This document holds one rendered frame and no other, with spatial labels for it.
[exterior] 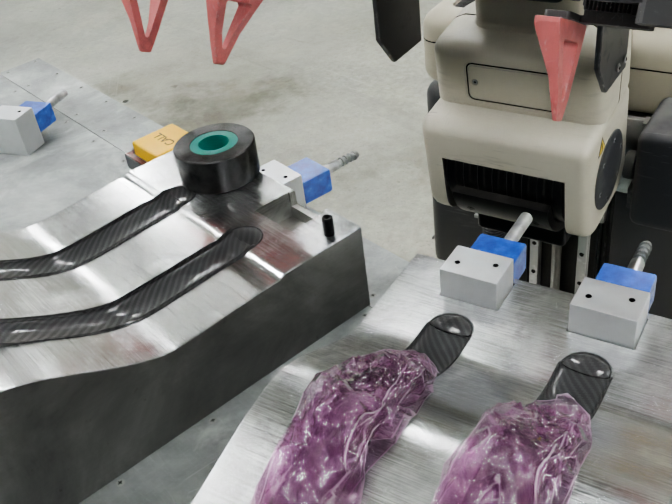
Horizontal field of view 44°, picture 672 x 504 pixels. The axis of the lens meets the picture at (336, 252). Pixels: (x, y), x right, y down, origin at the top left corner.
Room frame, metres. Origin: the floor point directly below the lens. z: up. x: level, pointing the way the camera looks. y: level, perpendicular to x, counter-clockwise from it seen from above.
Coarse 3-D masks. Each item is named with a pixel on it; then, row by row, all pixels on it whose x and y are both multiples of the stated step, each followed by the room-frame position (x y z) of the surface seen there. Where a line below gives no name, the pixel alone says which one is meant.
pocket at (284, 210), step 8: (280, 200) 0.65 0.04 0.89; (288, 200) 0.66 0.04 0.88; (296, 200) 0.66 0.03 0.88; (264, 208) 0.64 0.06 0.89; (272, 208) 0.65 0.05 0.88; (280, 208) 0.65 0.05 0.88; (288, 208) 0.66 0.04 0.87; (296, 208) 0.65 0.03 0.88; (304, 208) 0.65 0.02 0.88; (272, 216) 0.65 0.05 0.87; (280, 216) 0.65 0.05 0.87; (288, 216) 0.66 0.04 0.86; (296, 216) 0.65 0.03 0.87; (304, 216) 0.64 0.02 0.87; (312, 216) 0.64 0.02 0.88; (280, 224) 0.65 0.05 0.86; (288, 224) 0.65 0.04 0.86; (296, 224) 0.64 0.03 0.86
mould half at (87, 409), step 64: (128, 192) 0.71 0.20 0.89; (256, 192) 0.67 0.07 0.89; (0, 256) 0.61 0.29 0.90; (128, 256) 0.60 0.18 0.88; (256, 256) 0.57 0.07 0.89; (320, 256) 0.56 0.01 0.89; (192, 320) 0.50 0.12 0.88; (256, 320) 0.51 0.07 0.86; (320, 320) 0.55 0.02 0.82; (0, 384) 0.41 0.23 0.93; (64, 384) 0.42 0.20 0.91; (128, 384) 0.45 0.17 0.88; (192, 384) 0.47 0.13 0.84; (0, 448) 0.39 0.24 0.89; (64, 448) 0.41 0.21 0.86; (128, 448) 0.43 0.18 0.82
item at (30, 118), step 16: (64, 96) 1.11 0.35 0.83; (0, 112) 1.02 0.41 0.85; (16, 112) 1.01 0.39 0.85; (32, 112) 1.02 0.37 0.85; (48, 112) 1.05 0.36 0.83; (0, 128) 1.00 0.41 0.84; (16, 128) 0.99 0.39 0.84; (32, 128) 1.01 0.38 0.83; (0, 144) 1.01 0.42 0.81; (16, 144) 0.99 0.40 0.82; (32, 144) 1.00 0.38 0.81
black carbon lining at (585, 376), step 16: (432, 320) 0.49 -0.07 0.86; (448, 320) 0.49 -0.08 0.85; (464, 320) 0.49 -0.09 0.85; (416, 336) 0.48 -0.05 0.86; (432, 336) 0.48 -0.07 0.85; (448, 336) 0.48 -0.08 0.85; (464, 336) 0.47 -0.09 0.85; (432, 352) 0.46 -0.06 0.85; (448, 352) 0.46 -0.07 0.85; (560, 368) 0.42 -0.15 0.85; (576, 368) 0.42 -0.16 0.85; (592, 368) 0.42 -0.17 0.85; (608, 368) 0.41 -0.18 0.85; (560, 384) 0.41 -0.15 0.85; (576, 384) 0.41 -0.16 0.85; (592, 384) 0.40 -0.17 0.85; (608, 384) 0.40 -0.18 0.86; (576, 400) 0.39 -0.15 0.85; (592, 400) 0.39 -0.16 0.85; (592, 416) 0.37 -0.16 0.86
